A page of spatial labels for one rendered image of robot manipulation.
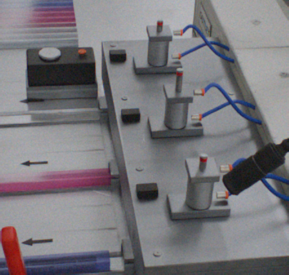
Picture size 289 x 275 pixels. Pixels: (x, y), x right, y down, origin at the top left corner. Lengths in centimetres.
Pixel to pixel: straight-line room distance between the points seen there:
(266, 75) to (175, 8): 31
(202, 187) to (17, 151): 25
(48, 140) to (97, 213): 12
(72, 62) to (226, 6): 19
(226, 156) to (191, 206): 9
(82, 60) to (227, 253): 33
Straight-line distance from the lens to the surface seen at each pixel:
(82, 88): 85
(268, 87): 75
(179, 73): 67
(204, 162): 60
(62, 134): 80
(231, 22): 86
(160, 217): 62
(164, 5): 105
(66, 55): 84
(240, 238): 61
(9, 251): 55
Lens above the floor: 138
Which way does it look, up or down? 18 degrees down
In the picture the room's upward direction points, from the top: 53 degrees clockwise
